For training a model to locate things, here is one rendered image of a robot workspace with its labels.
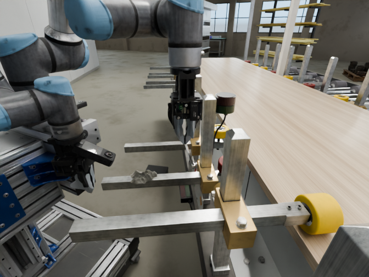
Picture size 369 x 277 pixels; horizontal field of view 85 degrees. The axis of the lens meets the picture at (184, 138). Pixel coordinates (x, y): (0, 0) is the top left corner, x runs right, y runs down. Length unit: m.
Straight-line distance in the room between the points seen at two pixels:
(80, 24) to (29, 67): 0.42
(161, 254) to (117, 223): 1.10
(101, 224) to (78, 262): 0.92
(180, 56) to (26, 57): 0.52
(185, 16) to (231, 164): 0.30
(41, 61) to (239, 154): 0.69
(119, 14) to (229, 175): 0.36
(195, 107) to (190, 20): 0.17
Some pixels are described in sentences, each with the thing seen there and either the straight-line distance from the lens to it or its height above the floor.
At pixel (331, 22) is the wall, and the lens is 11.89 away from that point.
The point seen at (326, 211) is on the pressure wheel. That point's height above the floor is 0.97.
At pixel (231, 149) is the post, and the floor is 1.10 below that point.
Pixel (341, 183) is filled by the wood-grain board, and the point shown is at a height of 0.90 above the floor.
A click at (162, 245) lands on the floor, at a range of 1.54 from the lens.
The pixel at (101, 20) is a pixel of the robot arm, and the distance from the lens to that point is 0.42.
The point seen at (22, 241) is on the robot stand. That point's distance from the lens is 1.14.
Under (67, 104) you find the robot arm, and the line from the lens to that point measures 0.58.
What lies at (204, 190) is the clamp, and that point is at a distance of 0.66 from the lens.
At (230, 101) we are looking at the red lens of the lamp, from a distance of 0.59.
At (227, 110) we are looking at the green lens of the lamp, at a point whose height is 1.08.
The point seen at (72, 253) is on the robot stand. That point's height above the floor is 0.21.
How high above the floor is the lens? 1.28
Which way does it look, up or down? 29 degrees down
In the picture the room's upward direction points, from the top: straight up
